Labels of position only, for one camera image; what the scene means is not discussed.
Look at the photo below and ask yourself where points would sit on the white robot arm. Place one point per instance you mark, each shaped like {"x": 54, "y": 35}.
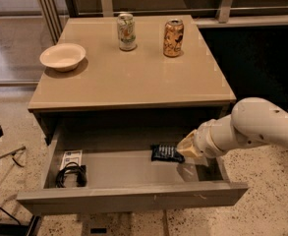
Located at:
{"x": 253, "y": 122}

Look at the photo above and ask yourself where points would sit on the white blue paper card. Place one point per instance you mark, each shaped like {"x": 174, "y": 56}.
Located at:
{"x": 70, "y": 156}

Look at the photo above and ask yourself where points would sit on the orange gold soda can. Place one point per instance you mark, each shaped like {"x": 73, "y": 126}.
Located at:
{"x": 173, "y": 37}

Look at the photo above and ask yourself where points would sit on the beige cabinet with counter top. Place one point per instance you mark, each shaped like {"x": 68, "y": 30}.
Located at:
{"x": 144, "y": 77}

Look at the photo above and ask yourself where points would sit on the open grey top drawer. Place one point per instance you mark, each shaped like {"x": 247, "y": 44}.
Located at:
{"x": 120, "y": 174}

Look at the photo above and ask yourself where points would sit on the dark blue rxbar wrapper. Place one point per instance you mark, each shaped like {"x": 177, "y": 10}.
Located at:
{"x": 166, "y": 153}

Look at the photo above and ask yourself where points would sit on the white paper bowl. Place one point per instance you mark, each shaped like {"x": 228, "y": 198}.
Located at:
{"x": 63, "y": 57}

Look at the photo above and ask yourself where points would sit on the green white soda can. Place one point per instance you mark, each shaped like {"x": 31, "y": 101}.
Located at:
{"x": 126, "y": 32}

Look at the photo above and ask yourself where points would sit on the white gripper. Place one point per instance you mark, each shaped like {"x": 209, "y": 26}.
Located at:
{"x": 203, "y": 141}

